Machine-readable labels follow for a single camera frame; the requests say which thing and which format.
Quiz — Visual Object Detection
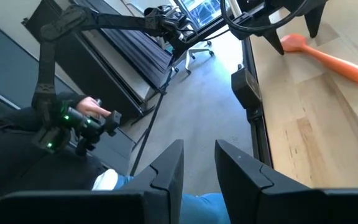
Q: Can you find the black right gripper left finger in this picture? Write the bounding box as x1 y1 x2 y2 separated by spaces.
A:
119 139 185 224

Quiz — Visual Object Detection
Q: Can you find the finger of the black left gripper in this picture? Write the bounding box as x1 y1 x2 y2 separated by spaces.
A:
303 1 328 39
262 28 285 56

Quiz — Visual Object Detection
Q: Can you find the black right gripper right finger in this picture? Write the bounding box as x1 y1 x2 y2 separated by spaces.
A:
215 139 312 224

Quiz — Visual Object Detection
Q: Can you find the orange silicone spatula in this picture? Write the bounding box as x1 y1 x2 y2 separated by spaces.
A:
280 33 358 85

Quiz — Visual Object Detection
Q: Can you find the black power adapter box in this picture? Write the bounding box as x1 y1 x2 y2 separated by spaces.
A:
231 66 263 110

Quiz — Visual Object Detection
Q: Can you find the white office chair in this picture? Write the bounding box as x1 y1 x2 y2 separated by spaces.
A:
170 39 216 76

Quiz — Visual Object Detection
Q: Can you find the person's hand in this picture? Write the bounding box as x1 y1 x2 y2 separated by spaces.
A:
75 96 112 119

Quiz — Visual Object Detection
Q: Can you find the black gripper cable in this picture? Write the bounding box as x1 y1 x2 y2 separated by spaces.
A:
220 0 311 34

